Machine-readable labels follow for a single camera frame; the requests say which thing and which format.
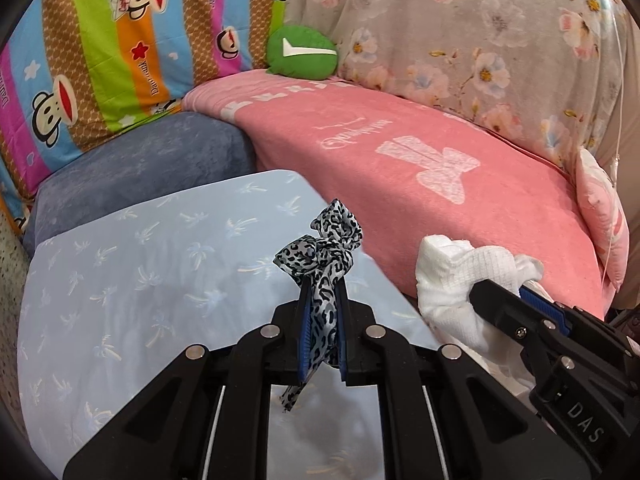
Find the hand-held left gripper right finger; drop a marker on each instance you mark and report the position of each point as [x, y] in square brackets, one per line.
[342, 355]

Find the pink blanket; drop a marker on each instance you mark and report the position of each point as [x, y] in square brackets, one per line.
[350, 160]

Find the green plush cushion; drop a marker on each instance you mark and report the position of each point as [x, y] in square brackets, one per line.
[300, 52]

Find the blue-grey velvet cushion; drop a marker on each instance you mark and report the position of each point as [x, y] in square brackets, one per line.
[140, 160]

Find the leopard print scarf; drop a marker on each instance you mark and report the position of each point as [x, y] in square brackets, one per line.
[320, 255]

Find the cream lace bed cover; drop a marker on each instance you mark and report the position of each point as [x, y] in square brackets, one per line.
[12, 280]

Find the striped monkey print quilt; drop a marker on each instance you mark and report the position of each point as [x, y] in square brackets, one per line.
[100, 50]

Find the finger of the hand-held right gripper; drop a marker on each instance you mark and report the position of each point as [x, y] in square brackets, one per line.
[500, 310]
[545, 305]

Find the grey floral blanket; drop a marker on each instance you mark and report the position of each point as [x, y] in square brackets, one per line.
[450, 30]

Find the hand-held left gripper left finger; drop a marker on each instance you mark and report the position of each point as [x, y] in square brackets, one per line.
[303, 332]

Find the pink pillow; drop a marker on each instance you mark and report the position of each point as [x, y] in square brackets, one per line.
[602, 210]

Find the white quilted cloth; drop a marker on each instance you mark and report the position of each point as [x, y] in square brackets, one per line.
[450, 280]

